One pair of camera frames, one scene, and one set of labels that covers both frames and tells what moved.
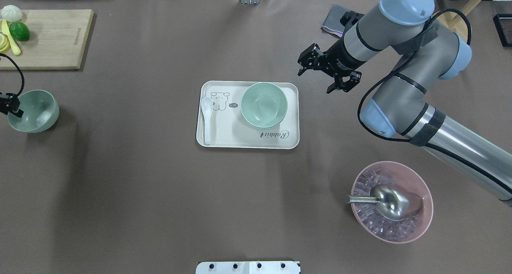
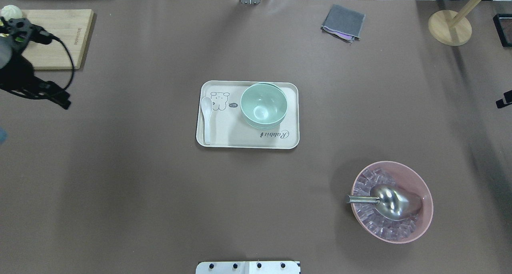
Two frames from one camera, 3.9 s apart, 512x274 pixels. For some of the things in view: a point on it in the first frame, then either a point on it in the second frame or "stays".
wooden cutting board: [57, 40] stays
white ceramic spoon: [207, 105] stays
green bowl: [41, 109] → [264, 104]
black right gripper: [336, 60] → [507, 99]
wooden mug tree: [457, 22] stays
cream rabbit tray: [229, 127] stays
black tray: [503, 23] stays
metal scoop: [391, 202] stays
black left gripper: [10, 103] → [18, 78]
